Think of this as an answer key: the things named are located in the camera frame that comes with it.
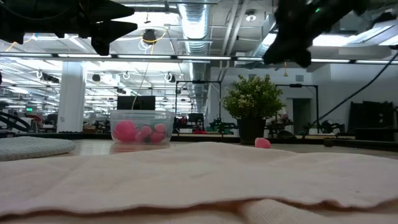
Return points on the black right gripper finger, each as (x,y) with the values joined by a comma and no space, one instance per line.
(303,56)
(278,53)

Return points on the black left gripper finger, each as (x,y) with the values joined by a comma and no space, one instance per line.
(107,11)
(109,31)

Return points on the big red toy apple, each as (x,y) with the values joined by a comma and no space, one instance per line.
(125,131)

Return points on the pink round toy fruit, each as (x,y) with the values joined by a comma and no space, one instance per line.
(262,143)
(146,131)
(160,127)
(157,137)

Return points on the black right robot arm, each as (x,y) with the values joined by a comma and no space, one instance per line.
(360,4)

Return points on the clear plastic tupperware container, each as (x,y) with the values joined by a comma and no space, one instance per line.
(141,116)

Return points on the long LED light bar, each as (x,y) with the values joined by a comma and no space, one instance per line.
(143,57)

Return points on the green plant in black pot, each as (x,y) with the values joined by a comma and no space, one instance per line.
(252,99)

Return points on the black background monitor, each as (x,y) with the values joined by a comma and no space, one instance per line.
(136,102)

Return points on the white building pillar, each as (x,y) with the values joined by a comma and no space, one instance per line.
(72,99)

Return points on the black cabinet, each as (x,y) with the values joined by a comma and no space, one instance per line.
(371,118)

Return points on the grey folded cloth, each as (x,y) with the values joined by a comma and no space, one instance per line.
(28,147)

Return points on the pink beige cloth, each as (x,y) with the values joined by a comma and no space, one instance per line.
(199,180)

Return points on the black tall rack frame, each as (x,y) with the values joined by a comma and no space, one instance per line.
(199,81)
(297,85)

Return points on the silver ceiling ventilation duct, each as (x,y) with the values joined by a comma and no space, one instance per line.
(196,25)

